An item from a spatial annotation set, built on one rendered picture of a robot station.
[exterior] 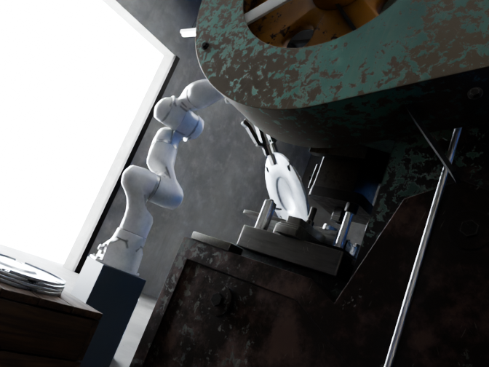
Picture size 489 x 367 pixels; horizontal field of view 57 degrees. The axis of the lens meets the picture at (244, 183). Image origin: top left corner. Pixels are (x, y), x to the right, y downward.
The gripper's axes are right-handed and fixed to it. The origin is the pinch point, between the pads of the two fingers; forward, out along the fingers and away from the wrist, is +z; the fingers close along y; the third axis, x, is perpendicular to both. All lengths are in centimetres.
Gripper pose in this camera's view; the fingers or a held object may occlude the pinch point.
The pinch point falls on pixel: (271, 154)
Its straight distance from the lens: 151.2
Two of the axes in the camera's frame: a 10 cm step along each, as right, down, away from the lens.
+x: -2.8, 1.3, 9.5
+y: 9.0, -3.0, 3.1
